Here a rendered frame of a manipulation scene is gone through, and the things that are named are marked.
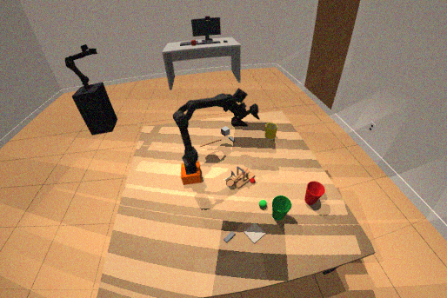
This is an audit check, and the dark red cup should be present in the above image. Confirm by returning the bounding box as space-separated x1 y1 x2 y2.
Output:
305 181 325 205

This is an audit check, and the white flat square tile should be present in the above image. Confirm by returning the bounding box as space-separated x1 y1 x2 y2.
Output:
244 223 265 244

